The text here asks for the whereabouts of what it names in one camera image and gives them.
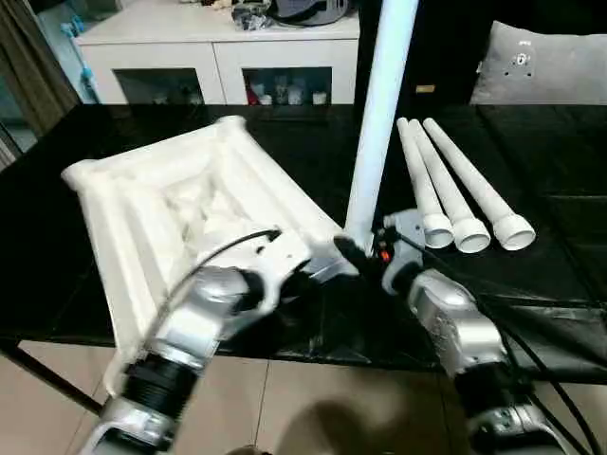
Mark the white plastic table leg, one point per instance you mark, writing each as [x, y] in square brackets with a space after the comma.
[422, 185]
[450, 194]
[484, 190]
[379, 114]

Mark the white plastic table top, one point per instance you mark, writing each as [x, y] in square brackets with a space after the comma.
[171, 199]

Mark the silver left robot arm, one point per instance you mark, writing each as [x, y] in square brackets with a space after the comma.
[190, 322]

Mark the small yellow label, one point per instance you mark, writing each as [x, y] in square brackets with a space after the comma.
[425, 89]

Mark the black work mat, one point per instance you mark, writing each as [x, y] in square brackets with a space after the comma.
[569, 190]

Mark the black cabinet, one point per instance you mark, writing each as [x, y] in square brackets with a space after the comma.
[446, 47]

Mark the white cabinet with glass doors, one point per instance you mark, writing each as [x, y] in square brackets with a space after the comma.
[218, 52]

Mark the dark gear on cabinet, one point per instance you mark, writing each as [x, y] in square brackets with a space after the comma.
[303, 11]

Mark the grey cushion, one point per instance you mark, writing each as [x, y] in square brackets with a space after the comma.
[550, 66]

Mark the black metal bench leg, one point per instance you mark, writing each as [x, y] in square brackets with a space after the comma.
[47, 377]

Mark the grey curtain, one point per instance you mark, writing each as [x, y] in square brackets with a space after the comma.
[28, 66]

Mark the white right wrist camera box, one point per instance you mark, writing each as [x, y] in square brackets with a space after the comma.
[406, 226]

